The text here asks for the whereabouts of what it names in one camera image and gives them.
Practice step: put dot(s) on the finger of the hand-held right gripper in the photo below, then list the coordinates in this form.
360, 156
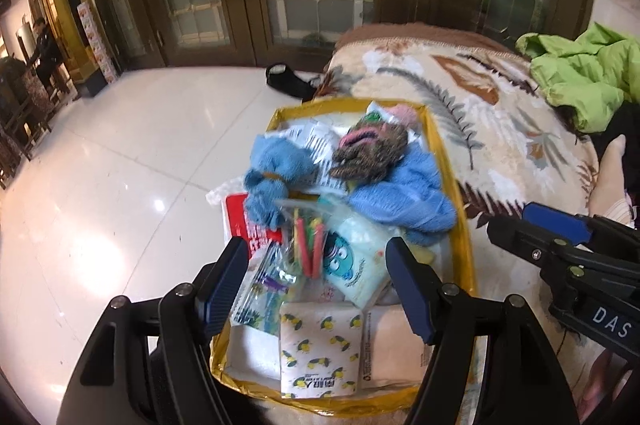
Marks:
520, 240
560, 225

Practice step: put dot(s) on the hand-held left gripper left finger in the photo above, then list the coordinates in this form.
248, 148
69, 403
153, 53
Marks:
225, 285

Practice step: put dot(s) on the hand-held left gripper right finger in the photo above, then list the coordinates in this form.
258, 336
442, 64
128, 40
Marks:
407, 290

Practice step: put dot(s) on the clear colourful printed packet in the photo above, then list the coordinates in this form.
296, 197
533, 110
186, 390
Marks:
265, 295

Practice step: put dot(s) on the teal illustrated packet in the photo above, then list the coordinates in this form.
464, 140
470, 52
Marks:
355, 265

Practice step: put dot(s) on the pale plain packet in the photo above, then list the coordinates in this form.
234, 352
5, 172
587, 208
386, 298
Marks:
395, 350

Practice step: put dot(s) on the white packet with red label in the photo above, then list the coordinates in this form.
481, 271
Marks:
250, 225

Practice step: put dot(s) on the large blue towel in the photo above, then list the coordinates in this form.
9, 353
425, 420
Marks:
415, 200

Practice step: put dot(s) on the clear bag of coloured pens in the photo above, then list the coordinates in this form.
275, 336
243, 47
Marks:
310, 240

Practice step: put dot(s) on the lemon-print tissue pack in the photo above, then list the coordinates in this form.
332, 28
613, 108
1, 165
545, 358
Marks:
320, 345

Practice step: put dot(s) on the small blue towel bundle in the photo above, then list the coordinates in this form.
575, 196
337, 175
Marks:
280, 160

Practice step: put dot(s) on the speckled knitted socks pair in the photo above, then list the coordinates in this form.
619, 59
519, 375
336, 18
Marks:
370, 155

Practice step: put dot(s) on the white text-printed packet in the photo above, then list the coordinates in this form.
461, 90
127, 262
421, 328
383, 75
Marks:
310, 140

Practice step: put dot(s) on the pink fuzzy sock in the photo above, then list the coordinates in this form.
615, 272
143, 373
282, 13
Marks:
407, 115

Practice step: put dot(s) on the yellow-edged cardboard box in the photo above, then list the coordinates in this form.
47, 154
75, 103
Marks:
325, 107

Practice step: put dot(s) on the leaf-print plush blanket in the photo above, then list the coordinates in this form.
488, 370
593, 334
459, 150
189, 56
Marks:
500, 130

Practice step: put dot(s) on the green jacket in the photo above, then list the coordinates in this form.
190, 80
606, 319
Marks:
580, 80

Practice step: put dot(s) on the black shoe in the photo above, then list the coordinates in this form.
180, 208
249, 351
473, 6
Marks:
290, 80

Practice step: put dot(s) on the dark wooden chair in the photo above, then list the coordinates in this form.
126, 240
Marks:
25, 115

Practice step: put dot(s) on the stack of white cartons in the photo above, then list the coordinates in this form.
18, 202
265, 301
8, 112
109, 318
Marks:
97, 45

